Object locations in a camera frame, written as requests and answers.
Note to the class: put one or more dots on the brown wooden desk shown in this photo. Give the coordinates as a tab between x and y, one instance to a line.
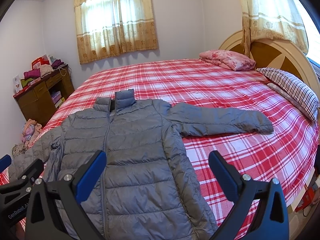
36	101

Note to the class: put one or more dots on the green folded cloth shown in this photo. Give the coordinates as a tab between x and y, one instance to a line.
25	82

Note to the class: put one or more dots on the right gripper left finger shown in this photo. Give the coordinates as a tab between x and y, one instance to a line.
43	219

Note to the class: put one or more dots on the red box beside bed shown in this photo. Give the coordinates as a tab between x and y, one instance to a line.
309	196

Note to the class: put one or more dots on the magenta folded cloth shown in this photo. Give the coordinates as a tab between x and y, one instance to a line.
32	74

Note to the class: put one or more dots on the cream wooden headboard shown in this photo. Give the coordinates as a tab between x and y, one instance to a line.
284	55

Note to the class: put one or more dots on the grey puffer jacket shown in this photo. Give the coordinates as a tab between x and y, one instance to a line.
149	189

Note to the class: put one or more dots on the pink clothes pile on floor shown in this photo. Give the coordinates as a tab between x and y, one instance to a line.
30	132

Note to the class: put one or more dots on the red gift box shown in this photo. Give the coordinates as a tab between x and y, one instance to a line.
38	62

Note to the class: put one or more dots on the beige folded cloth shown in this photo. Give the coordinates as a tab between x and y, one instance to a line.
45	69

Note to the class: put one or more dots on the white card box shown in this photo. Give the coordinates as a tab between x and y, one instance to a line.
17	84

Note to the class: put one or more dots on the purple folded cloth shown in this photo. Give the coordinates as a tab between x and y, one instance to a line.
57	63

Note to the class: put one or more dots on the pink floral folded quilt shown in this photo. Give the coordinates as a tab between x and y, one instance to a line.
228	59

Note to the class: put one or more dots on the striped pillow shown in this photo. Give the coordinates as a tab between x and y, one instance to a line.
294	90

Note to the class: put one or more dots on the stacked boxes in desk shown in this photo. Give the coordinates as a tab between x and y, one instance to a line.
57	99

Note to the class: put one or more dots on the beige side curtain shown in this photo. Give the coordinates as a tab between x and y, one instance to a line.
273	20

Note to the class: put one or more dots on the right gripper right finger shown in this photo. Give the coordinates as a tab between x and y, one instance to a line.
271	219

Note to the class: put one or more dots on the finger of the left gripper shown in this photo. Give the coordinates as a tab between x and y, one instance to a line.
5	162

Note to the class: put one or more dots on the beige window curtain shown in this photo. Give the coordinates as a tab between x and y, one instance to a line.
109	28

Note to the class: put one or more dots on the red plaid bed sheet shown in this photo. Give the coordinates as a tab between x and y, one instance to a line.
287	153

